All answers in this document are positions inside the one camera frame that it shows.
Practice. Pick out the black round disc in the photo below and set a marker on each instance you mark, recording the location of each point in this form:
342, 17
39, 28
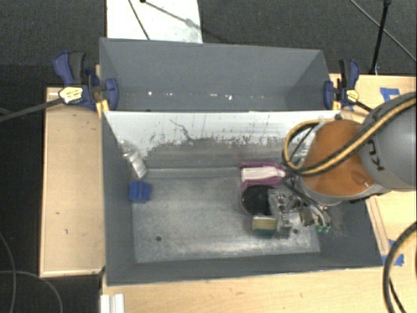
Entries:
254, 201

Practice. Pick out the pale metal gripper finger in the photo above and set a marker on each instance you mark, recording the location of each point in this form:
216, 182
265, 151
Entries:
284, 227
280, 201

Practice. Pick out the green and beige tape roll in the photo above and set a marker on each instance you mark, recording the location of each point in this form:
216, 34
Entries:
263, 227

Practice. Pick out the grey metal bin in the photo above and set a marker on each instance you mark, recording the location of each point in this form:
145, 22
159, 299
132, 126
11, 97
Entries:
202, 77

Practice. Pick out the purple and white spray bottle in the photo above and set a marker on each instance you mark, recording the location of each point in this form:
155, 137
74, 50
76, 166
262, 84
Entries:
260, 174

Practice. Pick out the pale wood flat board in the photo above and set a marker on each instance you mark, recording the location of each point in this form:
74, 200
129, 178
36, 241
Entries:
71, 187

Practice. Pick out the blue sponge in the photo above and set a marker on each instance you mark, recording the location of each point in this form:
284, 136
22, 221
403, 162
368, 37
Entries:
140, 191

